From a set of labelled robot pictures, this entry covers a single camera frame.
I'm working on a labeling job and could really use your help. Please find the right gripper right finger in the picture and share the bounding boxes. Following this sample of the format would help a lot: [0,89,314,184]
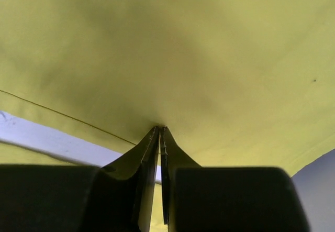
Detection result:
[160,127,310,231]

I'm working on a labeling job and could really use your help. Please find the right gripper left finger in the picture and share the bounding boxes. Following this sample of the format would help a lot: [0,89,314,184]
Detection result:
[1,127,159,231]

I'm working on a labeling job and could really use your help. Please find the yellow-green trousers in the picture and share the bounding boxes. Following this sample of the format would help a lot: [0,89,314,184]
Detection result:
[0,0,335,232]

